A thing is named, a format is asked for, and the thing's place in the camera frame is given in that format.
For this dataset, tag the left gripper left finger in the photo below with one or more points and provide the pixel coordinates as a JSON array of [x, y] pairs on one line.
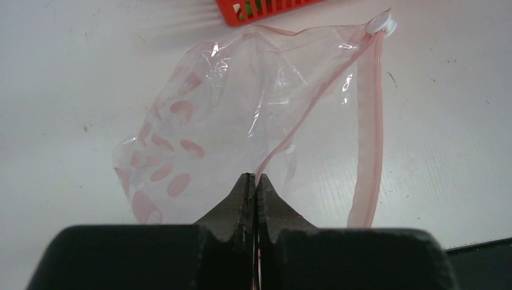
[[215, 252]]

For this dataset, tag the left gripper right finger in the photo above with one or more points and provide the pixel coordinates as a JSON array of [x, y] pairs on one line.
[[294, 254]]

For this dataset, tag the clear pink zip top bag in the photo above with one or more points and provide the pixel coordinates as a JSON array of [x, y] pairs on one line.
[[304, 109]]

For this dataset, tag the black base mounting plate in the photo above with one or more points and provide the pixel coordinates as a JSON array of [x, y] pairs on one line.
[[483, 266]]

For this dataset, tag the red plastic shopping basket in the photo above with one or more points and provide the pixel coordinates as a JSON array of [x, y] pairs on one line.
[[281, 6]]

